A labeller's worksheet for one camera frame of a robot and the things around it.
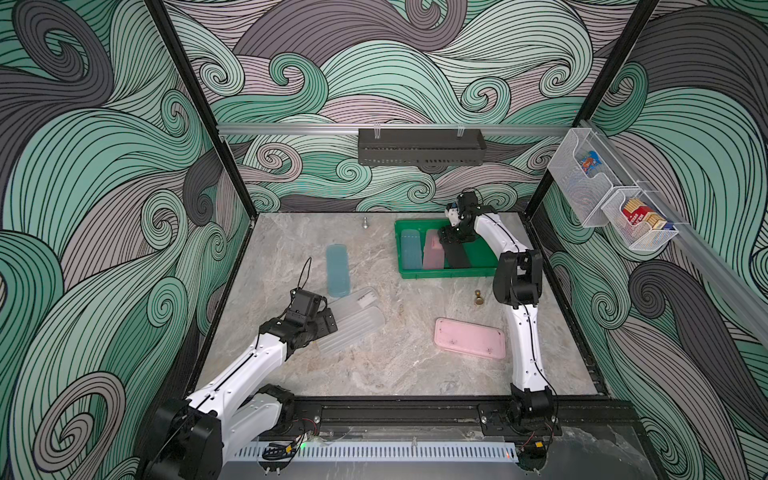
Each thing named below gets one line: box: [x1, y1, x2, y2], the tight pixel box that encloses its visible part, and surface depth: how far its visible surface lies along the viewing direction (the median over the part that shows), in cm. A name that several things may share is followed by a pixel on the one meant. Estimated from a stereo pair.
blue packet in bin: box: [581, 150, 603, 175], surface depth 85 cm
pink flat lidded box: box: [433, 317, 506, 359], surface depth 86 cm
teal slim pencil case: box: [326, 243, 351, 298], surface depth 106 cm
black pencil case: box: [442, 242, 470, 269], surface depth 106 cm
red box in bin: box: [622, 198, 655, 225], surface depth 68 cm
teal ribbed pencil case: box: [400, 229, 423, 270], surface depth 109 cm
